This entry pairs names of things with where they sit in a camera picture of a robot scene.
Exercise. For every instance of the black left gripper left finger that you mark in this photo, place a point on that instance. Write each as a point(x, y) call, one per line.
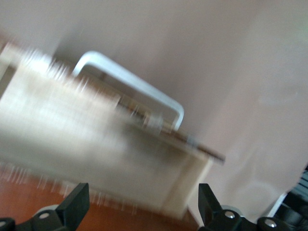
point(72, 209)

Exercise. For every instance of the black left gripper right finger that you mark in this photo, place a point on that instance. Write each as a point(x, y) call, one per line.
point(209, 211)

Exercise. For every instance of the light wood drawer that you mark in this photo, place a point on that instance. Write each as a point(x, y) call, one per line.
point(84, 144)

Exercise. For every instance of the dark brown wooden cabinet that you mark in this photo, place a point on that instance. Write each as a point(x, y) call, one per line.
point(36, 209)

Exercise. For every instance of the black background equipment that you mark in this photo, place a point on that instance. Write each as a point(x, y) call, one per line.
point(296, 204)

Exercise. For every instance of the grey tape piece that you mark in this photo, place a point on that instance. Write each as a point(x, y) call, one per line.
point(154, 122)

